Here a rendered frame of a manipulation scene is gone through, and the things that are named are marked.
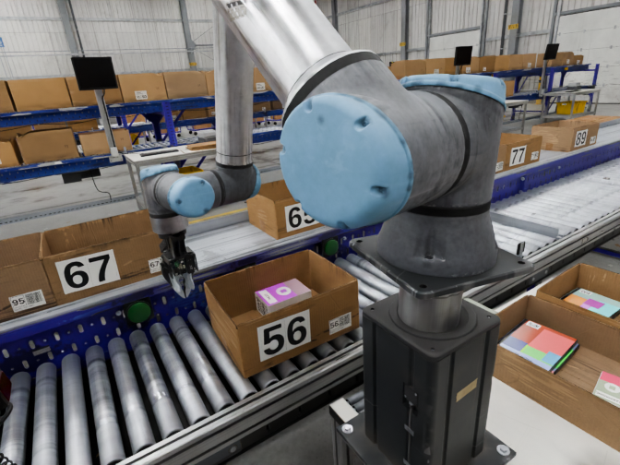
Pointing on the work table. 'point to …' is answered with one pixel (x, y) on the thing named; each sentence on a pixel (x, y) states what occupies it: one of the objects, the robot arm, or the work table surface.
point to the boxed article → (608, 388)
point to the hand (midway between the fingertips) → (184, 292)
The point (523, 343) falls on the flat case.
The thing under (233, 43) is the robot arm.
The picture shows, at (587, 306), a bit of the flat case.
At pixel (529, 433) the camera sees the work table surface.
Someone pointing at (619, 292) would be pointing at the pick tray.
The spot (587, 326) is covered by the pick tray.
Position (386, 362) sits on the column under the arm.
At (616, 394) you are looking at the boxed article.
